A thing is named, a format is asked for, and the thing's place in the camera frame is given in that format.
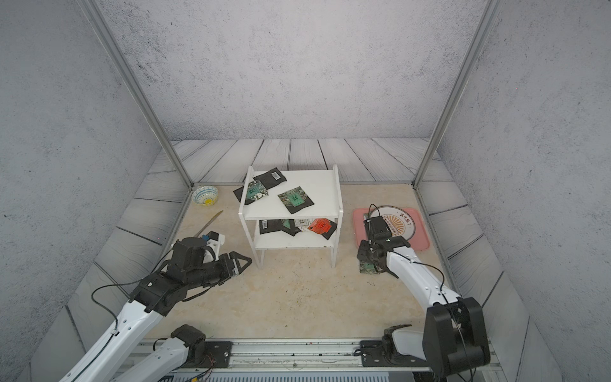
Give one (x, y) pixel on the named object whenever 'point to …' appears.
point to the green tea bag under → (295, 200)
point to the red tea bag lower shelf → (321, 225)
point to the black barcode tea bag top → (270, 178)
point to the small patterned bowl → (205, 196)
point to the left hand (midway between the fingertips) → (250, 265)
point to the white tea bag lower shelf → (302, 224)
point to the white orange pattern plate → (398, 220)
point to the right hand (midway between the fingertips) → (368, 252)
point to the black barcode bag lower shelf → (266, 226)
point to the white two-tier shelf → (324, 189)
